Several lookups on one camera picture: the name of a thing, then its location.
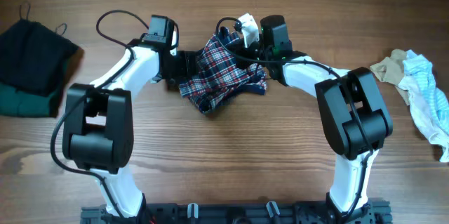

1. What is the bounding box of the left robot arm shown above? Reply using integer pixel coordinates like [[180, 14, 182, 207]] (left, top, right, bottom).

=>
[[54, 39, 197, 223]]

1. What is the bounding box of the red blue plaid garment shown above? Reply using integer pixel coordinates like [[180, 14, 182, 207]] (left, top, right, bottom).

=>
[[179, 32, 267, 114]]

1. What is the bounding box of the beige garment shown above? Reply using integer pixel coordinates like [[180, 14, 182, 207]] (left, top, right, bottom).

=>
[[370, 49, 410, 105]]

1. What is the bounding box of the black folded garment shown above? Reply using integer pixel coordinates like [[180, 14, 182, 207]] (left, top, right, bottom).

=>
[[1, 16, 79, 96]]

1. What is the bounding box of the green folded garment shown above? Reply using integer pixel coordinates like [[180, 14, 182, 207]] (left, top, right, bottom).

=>
[[1, 60, 68, 118]]

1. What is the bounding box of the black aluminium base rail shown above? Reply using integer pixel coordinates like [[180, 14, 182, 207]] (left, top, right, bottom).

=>
[[80, 200, 393, 224]]

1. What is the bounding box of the light blue striped garment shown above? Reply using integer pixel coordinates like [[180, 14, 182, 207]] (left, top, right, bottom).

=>
[[398, 50, 448, 162]]

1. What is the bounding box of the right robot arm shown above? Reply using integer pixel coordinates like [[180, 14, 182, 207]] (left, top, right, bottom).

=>
[[228, 40, 393, 223]]

